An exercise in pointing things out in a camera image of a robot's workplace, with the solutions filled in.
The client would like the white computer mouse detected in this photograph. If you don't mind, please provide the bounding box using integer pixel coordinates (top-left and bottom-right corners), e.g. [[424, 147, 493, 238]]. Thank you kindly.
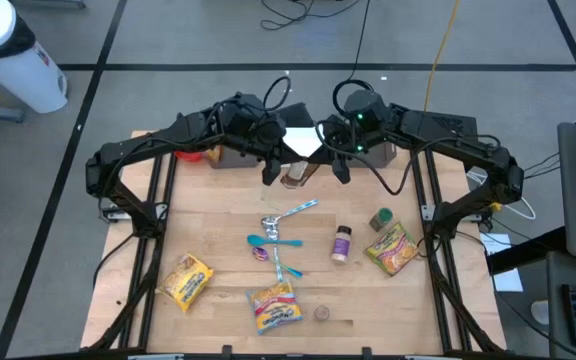
[[530, 299, 552, 326]]

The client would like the black floor cable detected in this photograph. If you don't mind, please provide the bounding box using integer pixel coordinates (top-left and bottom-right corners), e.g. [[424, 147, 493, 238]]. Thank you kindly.
[[260, 0, 364, 31]]

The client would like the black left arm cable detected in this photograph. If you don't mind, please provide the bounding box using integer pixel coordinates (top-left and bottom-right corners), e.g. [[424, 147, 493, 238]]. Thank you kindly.
[[261, 74, 293, 113]]

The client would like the purple label spice bottle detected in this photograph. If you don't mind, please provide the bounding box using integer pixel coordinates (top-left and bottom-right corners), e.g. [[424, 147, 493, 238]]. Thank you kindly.
[[330, 225, 354, 265]]

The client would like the black flat panel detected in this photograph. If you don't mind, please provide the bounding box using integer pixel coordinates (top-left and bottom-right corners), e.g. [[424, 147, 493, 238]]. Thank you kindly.
[[283, 102, 315, 129]]

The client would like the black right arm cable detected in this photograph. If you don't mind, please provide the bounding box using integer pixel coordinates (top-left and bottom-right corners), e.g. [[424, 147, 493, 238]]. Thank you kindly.
[[315, 119, 502, 197]]

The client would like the orange ramen pack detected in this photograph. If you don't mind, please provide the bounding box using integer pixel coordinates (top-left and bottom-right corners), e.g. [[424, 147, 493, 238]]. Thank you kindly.
[[203, 145, 225, 166]]

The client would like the white trash can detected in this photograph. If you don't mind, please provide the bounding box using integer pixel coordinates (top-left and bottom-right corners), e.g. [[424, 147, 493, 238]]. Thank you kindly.
[[0, 0, 69, 115]]

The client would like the blue pink ramen pack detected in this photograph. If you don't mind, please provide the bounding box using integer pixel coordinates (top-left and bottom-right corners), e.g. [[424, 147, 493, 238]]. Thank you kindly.
[[245, 279, 304, 336]]

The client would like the green lid spice jar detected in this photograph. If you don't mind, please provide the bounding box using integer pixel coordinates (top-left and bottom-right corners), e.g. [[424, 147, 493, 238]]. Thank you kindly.
[[368, 207, 395, 233]]

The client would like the teal plastic spoon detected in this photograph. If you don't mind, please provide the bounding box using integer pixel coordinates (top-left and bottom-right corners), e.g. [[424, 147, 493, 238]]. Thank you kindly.
[[246, 234, 304, 249]]

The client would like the purple bowl spoon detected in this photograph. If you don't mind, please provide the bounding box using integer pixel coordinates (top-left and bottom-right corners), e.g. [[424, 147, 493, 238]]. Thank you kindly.
[[251, 246, 303, 279]]

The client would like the black perforated panel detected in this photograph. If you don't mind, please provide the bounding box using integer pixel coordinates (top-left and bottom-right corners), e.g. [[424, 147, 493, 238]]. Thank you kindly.
[[427, 112, 480, 151]]

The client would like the red bowl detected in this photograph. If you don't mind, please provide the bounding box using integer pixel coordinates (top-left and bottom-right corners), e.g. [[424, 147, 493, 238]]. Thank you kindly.
[[173, 149, 204, 164]]

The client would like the brown food packet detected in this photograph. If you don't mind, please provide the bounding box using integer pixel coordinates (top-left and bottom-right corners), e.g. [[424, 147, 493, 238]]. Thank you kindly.
[[279, 160, 320, 190]]

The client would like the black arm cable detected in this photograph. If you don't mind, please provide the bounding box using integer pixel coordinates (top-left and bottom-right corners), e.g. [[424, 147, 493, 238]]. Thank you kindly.
[[315, 119, 502, 197], [261, 74, 293, 113]]

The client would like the green yellow ramen pack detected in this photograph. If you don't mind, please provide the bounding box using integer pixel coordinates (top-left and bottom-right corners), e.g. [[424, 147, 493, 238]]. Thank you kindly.
[[364, 221, 421, 277]]

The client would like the striped handle metal spoon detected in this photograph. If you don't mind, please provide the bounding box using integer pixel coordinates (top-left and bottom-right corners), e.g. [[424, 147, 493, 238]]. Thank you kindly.
[[260, 198, 320, 227], [265, 222, 285, 284]]

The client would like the white paper sheet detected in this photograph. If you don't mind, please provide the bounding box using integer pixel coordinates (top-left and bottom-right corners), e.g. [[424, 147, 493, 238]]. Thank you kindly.
[[478, 232, 525, 294]]

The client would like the black hanging cable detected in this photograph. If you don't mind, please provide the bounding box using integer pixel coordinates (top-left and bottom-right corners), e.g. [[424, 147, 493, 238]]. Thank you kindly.
[[331, 0, 377, 119]]

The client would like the white plastic tray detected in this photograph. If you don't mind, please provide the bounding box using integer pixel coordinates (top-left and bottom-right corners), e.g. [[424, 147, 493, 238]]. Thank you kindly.
[[281, 126, 325, 158]]

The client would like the yellow cable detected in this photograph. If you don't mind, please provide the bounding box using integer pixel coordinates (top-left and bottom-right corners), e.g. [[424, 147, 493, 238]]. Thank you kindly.
[[423, 0, 463, 112]]

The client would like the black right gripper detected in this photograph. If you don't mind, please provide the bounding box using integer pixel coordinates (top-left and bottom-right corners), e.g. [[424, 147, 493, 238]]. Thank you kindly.
[[317, 117, 369, 185]]

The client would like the black desk beam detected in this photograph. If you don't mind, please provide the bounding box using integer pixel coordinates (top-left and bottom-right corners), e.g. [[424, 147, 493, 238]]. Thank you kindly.
[[487, 227, 569, 276]]

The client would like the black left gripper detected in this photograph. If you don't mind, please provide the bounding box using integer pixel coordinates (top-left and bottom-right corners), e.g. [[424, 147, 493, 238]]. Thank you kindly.
[[225, 94, 287, 186]]

